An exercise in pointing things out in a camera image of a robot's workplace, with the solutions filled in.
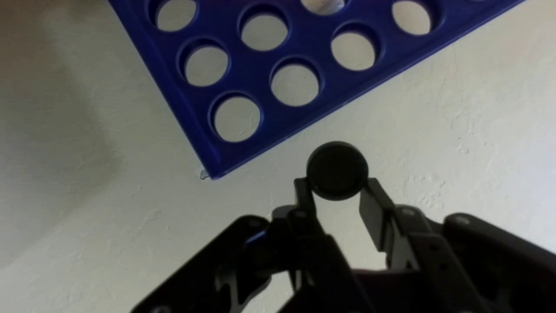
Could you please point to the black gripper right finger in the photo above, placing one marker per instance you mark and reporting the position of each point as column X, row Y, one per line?
column 405, row 237

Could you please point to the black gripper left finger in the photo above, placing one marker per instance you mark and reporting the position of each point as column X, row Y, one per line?
column 300, row 244

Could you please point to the blue connect four grid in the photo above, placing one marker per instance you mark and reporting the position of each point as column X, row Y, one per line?
column 248, row 73

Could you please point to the dark blue game disc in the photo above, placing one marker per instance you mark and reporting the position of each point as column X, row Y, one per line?
column 337, row 171

